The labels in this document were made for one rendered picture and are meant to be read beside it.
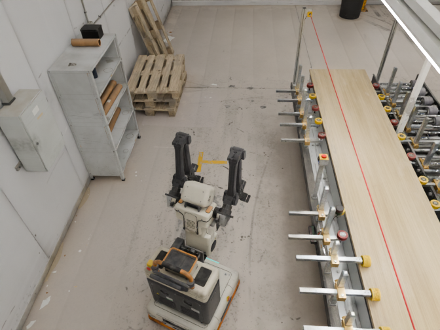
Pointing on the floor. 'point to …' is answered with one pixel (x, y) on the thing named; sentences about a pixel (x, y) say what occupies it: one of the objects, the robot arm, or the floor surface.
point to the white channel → (422, 8)
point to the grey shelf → (78, 93)
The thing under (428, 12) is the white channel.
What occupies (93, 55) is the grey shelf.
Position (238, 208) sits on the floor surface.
